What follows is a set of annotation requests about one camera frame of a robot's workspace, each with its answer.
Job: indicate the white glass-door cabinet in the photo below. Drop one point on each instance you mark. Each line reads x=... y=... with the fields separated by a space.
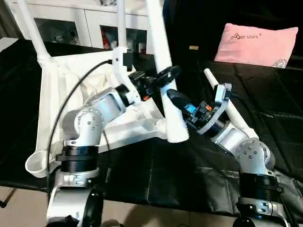
x=85 y=19

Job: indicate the dark grey curtain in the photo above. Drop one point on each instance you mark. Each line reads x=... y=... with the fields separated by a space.
x=5 y=19

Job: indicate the dark robot foot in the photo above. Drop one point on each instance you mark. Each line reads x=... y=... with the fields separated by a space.
x=111 y=223

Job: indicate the small yellow label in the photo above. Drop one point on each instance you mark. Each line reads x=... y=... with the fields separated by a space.
x=193 y=47

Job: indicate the pink pillow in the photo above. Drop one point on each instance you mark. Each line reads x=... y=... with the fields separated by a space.
x=258 y=45

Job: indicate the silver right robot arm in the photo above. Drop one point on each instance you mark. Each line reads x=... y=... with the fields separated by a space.
x=251 y=156

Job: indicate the black metal stand leg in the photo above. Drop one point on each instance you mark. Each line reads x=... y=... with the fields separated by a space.
x=2 y=204

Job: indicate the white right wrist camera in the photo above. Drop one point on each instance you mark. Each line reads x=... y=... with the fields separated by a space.
x=220 y=99

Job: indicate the black work mat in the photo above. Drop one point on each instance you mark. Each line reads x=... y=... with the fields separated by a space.
x=265 y=109

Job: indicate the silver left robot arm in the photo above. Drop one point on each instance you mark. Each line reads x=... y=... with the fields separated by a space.
x=90 y=123

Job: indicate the white plastic table top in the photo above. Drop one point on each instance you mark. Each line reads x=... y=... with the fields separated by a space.
x=61 y=94

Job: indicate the white plastic table leg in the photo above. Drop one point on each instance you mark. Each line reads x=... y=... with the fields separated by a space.
x=210 y=78
x=161 y=42
x=31 y=28
x=121 y=23

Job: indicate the small black white trinket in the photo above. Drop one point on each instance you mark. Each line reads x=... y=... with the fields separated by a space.
x=107 y=2

